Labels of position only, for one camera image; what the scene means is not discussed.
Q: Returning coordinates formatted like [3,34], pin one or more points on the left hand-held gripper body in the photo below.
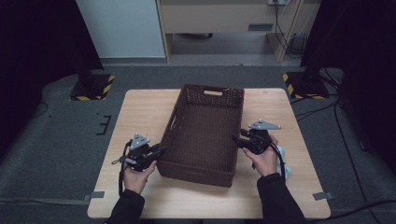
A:
[140,154]

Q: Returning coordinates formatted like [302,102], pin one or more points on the beige wooden desk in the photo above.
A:
[218,18]

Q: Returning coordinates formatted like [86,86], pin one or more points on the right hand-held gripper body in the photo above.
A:
[258,141]

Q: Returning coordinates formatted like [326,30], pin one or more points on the black curtain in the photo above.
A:
[358,46]
[37,46]

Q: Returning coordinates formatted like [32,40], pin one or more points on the light blue cloth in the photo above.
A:
[287,172]

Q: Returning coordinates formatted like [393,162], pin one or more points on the black floor tape mark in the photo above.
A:
[104,125]

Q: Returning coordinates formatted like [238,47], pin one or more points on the brown woven basket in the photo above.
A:
[202,137]

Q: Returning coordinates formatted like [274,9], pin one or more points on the person's right hand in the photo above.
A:
[266,161]

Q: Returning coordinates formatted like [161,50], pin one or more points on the white panel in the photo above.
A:
[121,28]

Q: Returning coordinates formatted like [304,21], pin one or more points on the white power strip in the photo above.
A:
[278,2]

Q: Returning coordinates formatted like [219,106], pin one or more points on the grey tape strip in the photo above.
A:
[95,196]
[323,196]

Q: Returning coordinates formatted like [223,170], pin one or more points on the black stand base yellow stripes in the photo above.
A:
[306,87]
[93,88]

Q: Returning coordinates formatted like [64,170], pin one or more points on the person's left hand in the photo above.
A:
[137,180]

